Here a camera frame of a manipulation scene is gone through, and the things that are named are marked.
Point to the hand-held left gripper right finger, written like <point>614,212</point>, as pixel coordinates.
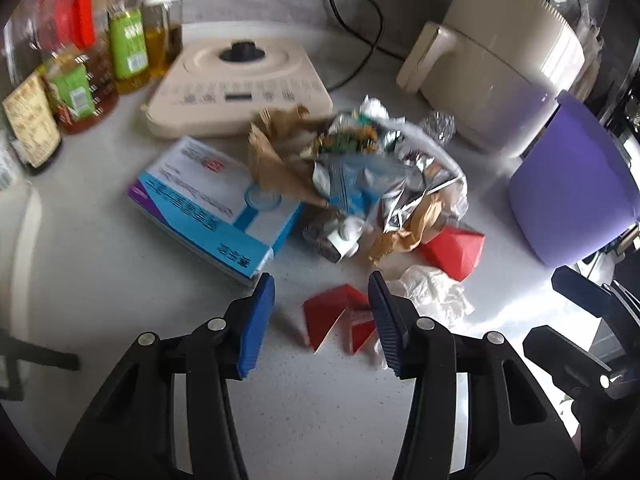
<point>387,325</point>

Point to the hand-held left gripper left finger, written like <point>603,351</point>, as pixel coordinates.
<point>257,325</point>

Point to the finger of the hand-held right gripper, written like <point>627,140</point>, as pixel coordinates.
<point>560,355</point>
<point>580,290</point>

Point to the white tissue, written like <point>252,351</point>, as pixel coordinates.
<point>435,290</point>

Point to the red card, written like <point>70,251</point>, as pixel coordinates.
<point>325,315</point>

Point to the brown paper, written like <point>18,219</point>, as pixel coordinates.
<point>272,160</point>
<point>400,240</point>

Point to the crushed red paper box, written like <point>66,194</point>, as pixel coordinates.
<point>452,252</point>

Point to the purple plastic bucket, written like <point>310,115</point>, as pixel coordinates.
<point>565,185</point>

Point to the grey speckled wrapper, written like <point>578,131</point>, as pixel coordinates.
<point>315,235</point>

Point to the silver wrapper with blue print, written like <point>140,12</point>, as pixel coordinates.
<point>345,180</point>

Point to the silver foil bag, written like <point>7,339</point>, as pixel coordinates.
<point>430,165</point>

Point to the green and yellow snack wrapper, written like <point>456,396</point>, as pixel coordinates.
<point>350,137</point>

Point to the foil ball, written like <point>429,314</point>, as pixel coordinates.
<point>439,127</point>

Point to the small foil wrapper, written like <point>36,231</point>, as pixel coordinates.
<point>375,107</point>

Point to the small white plastic block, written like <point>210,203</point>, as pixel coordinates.
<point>345,245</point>

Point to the blue and white box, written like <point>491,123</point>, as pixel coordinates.
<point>200,200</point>

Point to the cream air fryer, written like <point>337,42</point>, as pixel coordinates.
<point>500,60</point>

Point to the beige induction cooker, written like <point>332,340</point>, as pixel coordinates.
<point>270,65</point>

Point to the red label oil bottle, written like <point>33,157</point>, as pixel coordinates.
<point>70,90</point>

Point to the white cap oil sprayer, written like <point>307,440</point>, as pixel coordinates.
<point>162,35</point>

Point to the dark soy sauce bottle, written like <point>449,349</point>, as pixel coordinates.
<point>30,120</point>

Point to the yellow cap green label bottle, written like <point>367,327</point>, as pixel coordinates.
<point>129,45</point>

